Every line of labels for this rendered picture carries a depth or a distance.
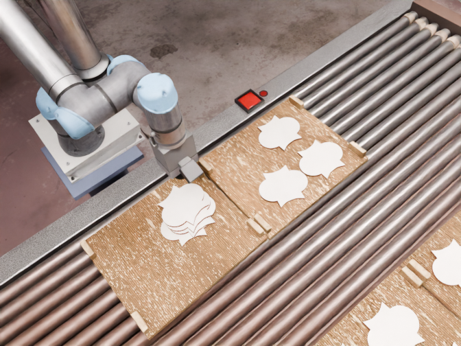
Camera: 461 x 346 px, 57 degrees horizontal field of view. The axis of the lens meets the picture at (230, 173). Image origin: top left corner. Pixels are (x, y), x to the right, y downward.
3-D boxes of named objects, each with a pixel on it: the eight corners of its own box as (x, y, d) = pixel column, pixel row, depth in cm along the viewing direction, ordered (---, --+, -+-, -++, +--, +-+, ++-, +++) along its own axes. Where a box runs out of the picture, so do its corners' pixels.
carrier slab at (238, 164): (195, 165, 137) (195, 162, 136) (289, 99, 149) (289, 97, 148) (269, 240, 121) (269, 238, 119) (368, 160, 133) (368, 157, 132)
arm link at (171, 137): (189, 120, 94) (159, 141, 91) (192, 134, 98) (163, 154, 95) (169, 102, 97) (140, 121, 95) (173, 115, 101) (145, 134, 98)
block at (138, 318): (132, 317, 110) (129, 314, 108) (138, 312, 111) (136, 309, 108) (145, 336, 107) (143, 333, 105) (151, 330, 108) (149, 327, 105)
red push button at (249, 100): (237, 102, 151) (237, 99, 150) (250, 93, 153) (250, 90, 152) (248, 111, 149) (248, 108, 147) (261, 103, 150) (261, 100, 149)
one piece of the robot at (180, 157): (171, 160, 91) (184, 198, 104) (204, 136, 93) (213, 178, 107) (140, 128, 96) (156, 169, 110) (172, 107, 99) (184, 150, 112)
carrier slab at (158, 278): (81, 246, 124) (79, 244, 123) (192, 165, 137) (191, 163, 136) (149, 340, 108) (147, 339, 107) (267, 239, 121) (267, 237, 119)
